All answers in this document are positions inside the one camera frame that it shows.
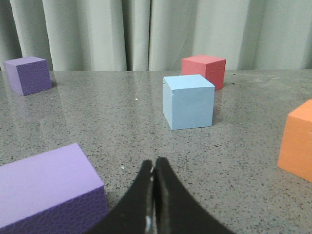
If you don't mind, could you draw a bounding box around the large purple foam block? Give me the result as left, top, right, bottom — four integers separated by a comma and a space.
0, 144, 108, 234

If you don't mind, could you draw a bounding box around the orange foam cube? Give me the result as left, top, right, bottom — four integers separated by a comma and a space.
277, 100, 312, 182

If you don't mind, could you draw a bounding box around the purple foam cube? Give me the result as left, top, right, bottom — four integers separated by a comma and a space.
3, 56, 52, 96

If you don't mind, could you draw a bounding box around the red foam cube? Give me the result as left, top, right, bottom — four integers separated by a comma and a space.
181, 55, 226, 90

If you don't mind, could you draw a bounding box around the light blue foam cube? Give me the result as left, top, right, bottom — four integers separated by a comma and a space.
163, 74, 215, 130

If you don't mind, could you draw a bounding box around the grey-green curtain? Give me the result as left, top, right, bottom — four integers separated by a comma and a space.
0, 0, 312, 71

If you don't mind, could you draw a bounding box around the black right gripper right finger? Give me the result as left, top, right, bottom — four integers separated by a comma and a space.
154, 157, 233, 234

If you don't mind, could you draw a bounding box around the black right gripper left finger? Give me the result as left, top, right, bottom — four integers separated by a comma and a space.
87, 160, 154, 234

